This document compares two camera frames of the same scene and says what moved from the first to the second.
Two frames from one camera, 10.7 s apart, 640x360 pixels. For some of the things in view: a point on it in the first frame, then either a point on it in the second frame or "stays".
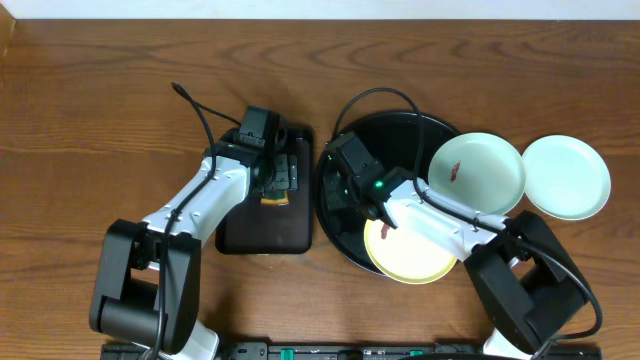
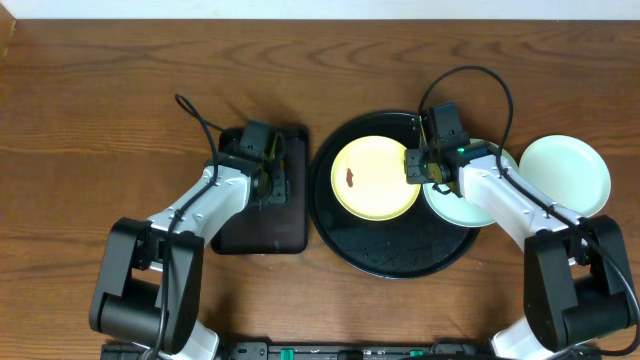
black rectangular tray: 254,228 stays
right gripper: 332,200 to 413,174
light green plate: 566,177 stays
